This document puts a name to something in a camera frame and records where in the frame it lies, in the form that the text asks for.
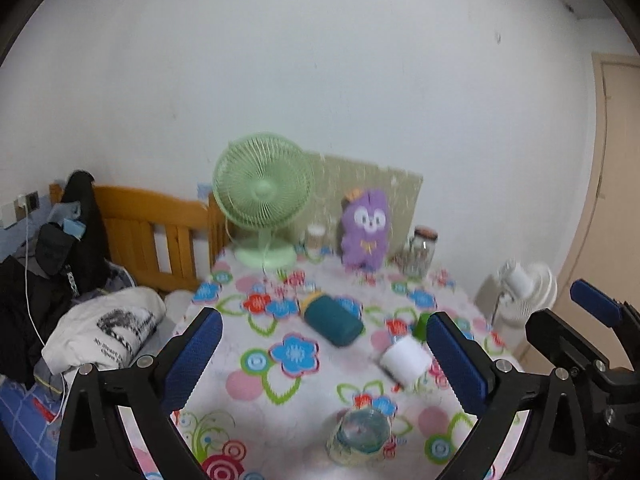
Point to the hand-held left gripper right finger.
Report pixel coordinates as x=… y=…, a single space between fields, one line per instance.
x=460 y=366

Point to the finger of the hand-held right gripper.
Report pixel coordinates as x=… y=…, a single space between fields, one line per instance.
x=596 y=304
x=560 y=332

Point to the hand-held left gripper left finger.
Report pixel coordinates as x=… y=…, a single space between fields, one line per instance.
x=194 y=355

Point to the clear plastic cup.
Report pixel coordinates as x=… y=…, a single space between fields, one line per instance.
x=358 y=435

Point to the white cup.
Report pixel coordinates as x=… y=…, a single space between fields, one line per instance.
x=405 y=358

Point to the white fan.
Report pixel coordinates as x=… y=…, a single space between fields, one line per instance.
x=525 y=294

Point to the white printed cloth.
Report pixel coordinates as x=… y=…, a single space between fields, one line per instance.
x=107 y=327

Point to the beige door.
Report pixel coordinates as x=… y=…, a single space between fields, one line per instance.
x=595 y=200

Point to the floral tablecloth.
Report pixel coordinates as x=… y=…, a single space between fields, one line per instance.
x=300 y=360

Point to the glass jar with brown lid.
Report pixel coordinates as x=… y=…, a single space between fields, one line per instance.
x=421 y=252

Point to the wooden bed headboard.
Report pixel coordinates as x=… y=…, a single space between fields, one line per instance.
x=150 y=225

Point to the teal bottle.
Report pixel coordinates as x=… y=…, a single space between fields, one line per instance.
x=331 y=318

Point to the purple plush toy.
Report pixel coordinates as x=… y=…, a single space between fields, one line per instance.
x=365 y=232

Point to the black clothes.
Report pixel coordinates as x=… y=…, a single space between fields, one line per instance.
x=65 y=250

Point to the green desk fan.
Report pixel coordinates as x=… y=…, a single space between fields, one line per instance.
x=261 y=195

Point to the blue checked bedsheet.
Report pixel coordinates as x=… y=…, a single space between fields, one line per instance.
x=25 y=430

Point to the beige board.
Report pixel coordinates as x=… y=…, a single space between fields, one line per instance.
x=350 y=180

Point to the wall socket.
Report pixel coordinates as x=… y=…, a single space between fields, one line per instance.
x=25 y=205

